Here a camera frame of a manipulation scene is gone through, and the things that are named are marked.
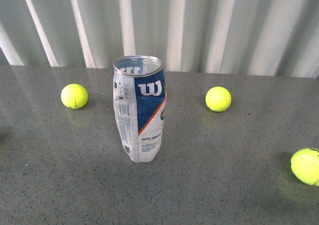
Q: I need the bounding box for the yellow tennis ball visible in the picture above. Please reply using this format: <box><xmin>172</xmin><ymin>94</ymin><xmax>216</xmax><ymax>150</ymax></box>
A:
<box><xmin>205</xmin><ymin>86</ymin><xmax>232</xmax><ymax>112</ymax></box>
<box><xmin>60</xmin><ymin>84</ymin><xmax>89</xmax><ymax>109</ymax></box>
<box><xmin>291</xmin><ymin>148</ymin><xmax>319</xmax><ymax>186</ymax></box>

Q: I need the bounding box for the clear blue tennis ball can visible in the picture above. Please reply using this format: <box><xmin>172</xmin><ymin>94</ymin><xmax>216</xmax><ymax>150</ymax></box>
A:
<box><xmin>113</xmin><ymin>55</ymin><xmax>167</xmax><ymax>163</ymax></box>

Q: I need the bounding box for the yellow tennis ball middle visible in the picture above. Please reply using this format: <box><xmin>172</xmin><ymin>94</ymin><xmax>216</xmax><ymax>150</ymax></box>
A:
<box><xmin>205</xmin><ymin>86</ymin><xmax>232</xmax><ymax>112</ymax></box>

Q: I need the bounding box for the yellow tennis ball far left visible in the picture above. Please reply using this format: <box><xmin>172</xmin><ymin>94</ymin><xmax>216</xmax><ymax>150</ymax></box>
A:
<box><xmin>60</xmin><ymin>84</ymin><xmax>89</xmax><ymax>109</ymax></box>

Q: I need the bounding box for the yellow tennis ball near right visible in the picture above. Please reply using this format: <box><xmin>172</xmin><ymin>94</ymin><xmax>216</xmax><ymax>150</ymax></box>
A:
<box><xmin>291</xmin><ymin>148</ymin><xmax>319</xmax><ymax>186</ymax></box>

